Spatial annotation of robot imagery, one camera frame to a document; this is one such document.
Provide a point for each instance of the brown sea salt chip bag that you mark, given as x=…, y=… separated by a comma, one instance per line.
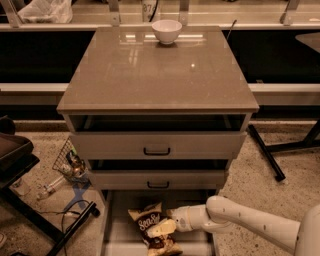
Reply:
x=159, y=246

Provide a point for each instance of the clear plastic bottle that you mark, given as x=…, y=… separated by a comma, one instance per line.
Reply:
x=50, y=189

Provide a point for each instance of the grey drawer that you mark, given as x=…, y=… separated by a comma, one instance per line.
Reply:
x=121, y=234
x=154, y=145
x=144, y=180

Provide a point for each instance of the grey drawer cabinet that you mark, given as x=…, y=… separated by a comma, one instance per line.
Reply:
x=129, y=82

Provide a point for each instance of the wire mesh basket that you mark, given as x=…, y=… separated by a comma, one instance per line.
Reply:
x=70, y=165

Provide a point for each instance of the white plastic bag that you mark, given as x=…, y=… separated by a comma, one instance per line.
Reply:
x=47, y=11

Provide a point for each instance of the blue tape cross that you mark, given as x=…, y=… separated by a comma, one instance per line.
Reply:
x=79, y=189

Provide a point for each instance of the grey top drawer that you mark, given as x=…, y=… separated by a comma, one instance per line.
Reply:
x=154, y=145

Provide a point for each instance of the white ceramic bowl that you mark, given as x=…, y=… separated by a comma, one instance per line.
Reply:
x=167, y=31

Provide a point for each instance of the black stand legs right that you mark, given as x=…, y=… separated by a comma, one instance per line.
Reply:
x=310, y=141

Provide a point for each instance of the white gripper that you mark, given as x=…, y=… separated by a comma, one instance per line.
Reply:
x=182, y=218

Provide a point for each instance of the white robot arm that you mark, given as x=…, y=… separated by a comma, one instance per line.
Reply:
x=218, y=213

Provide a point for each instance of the grey bottom drawer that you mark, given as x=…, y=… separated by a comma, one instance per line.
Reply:
x=121, y=234

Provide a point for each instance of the black table stand left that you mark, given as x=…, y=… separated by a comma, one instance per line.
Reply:
x=48, y=138

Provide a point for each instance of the grey middle drawer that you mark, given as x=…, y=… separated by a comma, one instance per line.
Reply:
x=144, y=180

